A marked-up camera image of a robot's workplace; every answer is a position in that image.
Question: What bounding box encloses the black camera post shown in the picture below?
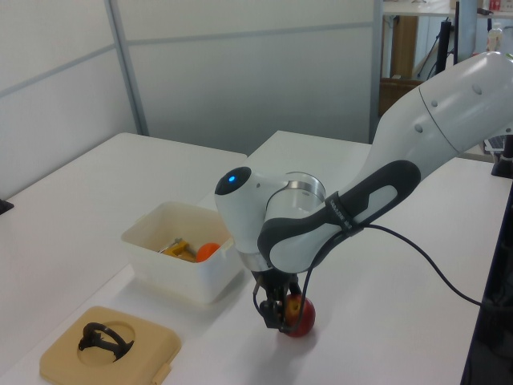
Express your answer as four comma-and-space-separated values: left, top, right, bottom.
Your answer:
491, 134, 513, 178

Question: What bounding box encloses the brown wooden panel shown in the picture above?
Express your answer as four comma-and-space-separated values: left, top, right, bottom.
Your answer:
390, 14, 419, 79

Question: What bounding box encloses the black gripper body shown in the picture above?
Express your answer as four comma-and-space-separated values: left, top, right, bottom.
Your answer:
253, 269, 301, 310

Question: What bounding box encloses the grey partition post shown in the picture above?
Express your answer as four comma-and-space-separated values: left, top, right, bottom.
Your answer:
104, 0, 150, 137

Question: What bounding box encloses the yellow toy clamp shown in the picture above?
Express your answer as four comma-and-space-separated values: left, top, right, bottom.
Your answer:
158, 237, 200, 262

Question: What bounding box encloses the black monitor stand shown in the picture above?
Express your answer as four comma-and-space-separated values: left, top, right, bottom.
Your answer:
438, 18, 456, 75

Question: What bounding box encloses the red apple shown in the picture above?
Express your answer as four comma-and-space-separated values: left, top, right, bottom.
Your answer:
281, 293, 317, 338

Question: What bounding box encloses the white plastic container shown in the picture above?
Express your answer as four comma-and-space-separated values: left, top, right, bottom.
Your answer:
120, 200, 246, 307

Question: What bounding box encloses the dark side panel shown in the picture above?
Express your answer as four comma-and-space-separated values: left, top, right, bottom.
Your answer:
459, 176, 513, 385

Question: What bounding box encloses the beige container lid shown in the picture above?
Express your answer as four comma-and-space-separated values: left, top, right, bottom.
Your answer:
38, 306, 183, 385

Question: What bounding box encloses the orange mandarin fruit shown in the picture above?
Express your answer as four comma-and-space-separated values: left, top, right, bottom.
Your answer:
196, 242, 222, 263

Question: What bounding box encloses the black wire-frame object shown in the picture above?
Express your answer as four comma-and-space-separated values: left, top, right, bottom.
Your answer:
78, 322, 135, 364

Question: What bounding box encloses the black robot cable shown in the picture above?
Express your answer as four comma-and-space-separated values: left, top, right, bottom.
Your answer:
252, 223, 500, 334

